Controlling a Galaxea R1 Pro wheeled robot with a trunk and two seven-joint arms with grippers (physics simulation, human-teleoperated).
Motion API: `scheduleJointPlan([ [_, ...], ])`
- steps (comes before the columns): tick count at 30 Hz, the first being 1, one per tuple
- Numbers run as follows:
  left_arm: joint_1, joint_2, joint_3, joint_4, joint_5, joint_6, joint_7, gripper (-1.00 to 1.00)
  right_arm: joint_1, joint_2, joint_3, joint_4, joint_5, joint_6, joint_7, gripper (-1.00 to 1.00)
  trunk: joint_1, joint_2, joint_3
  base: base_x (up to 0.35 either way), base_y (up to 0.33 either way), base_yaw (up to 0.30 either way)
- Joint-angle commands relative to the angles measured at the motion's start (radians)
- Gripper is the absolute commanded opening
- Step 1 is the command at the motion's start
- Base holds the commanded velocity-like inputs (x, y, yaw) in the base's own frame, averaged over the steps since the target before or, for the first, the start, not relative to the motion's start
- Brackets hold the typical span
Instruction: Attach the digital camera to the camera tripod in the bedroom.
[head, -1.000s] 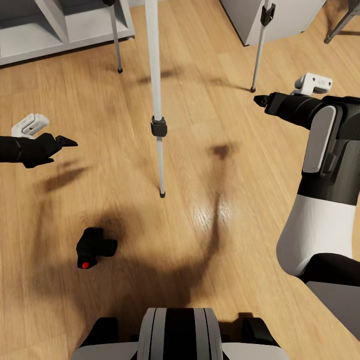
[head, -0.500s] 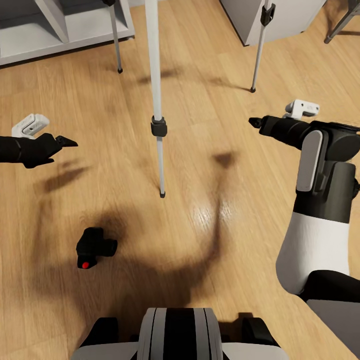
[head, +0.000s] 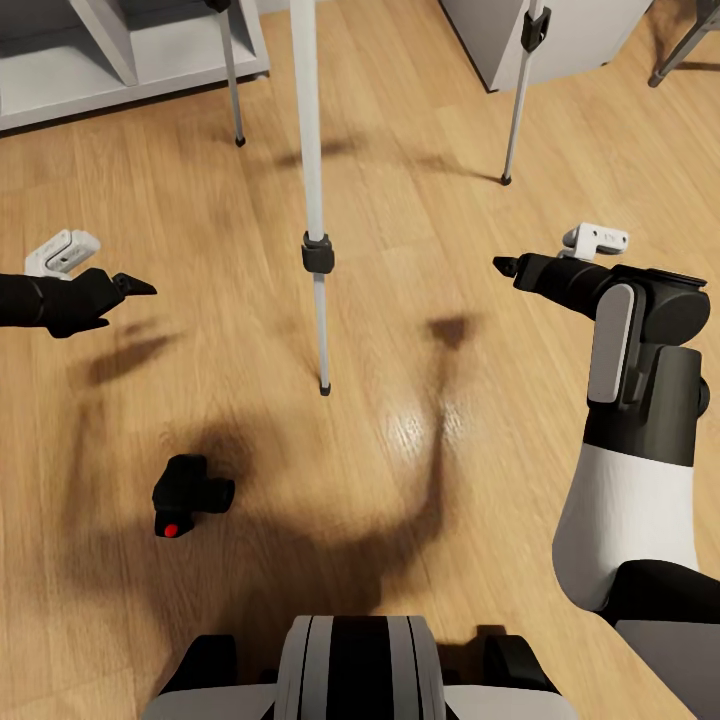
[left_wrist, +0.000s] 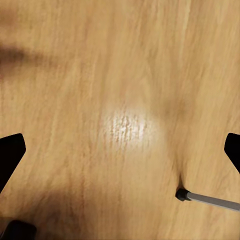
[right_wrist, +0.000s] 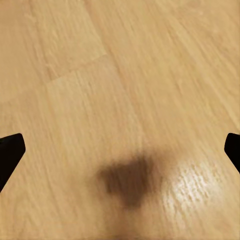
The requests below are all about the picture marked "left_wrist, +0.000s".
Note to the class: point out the digital camera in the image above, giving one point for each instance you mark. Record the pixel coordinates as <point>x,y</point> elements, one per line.
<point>18,230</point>

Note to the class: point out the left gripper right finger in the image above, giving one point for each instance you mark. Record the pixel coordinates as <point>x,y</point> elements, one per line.
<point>232,149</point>

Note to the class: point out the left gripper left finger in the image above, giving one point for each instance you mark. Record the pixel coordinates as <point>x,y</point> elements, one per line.
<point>12,149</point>

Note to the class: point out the camera tripod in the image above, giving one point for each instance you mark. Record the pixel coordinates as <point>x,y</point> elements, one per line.
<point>183,194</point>

